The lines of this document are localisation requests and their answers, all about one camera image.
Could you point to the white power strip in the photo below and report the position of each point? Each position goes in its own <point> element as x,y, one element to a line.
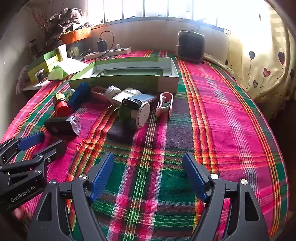
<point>115,51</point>

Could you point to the heart-patterned curtain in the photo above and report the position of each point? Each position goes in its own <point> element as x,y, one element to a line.
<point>261,69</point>

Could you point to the blue stapler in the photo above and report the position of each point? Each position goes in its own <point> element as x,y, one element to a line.
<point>77,97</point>

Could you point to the black bike light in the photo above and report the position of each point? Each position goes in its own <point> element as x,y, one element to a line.
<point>57,126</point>

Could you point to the dried branches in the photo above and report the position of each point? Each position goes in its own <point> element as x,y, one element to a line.
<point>38,18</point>

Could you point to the white cloth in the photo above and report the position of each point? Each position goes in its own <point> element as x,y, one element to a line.
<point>22,74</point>

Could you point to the white small carton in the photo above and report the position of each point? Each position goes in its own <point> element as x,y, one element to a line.
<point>62,52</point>

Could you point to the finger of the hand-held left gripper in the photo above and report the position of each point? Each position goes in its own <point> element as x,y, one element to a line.
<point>32,139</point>
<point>55,148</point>

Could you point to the clear plastic container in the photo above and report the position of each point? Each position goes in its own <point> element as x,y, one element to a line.
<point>76,48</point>

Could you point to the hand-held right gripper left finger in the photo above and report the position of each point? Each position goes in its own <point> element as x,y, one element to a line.
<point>103,176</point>

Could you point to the black charger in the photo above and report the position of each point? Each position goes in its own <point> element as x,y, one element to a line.
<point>101,45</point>

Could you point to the white power adapter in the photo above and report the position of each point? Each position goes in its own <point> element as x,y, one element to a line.
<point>126,95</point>

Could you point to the barred window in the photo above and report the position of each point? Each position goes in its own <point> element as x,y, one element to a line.
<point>161,7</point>

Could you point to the plaid blanket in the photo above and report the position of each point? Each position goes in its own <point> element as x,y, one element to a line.
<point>208,115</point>

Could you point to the small grey heater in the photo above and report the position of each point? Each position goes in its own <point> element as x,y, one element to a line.
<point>189,46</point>

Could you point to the small glass jar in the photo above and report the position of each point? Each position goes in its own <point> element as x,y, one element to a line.
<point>41,74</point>

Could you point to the green and yellow box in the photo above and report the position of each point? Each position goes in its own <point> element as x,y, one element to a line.
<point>38,64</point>

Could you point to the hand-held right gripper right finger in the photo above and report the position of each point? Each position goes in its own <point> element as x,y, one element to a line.
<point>193,175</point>

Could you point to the white ribbed cylinder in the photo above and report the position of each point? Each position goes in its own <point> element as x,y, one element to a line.
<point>112,91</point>

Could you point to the red-capped green bottle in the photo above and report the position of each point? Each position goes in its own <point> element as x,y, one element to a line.
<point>62,109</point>

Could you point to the tall dark glass jar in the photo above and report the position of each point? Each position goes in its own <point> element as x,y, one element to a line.
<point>33,47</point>

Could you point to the green tissue pack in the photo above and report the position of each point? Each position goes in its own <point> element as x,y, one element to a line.
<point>56,73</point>

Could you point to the orange plastic tray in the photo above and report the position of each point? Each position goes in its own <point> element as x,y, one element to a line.
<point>76,36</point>

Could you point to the green and white knob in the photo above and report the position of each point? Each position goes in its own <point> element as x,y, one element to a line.
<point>124,114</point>

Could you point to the person's left hand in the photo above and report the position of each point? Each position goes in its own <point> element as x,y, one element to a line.
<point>17,212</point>

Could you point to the white paper sheet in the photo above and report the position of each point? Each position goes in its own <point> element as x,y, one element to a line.
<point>74,66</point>

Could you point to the green cardboard box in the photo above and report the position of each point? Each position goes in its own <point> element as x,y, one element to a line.
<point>129,82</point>

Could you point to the white and grey small gadget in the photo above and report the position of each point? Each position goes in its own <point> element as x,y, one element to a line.
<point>148,99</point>

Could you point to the white plug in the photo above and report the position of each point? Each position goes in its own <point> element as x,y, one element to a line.
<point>118,45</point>

